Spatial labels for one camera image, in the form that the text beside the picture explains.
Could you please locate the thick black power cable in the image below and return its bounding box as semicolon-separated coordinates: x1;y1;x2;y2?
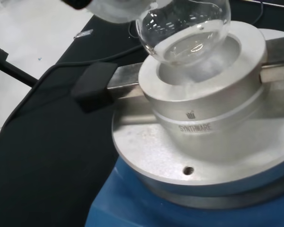
0;44;147;133

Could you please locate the heater with blue base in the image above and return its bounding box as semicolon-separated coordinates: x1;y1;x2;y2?
71;20;284;227

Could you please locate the grey tape piece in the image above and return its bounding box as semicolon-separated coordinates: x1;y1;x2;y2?
73;29;95;40

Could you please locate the thin metal probe rod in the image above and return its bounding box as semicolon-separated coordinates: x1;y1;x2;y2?
236;0;284;10

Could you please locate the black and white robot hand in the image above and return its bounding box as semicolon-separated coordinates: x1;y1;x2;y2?
60;0;162;25

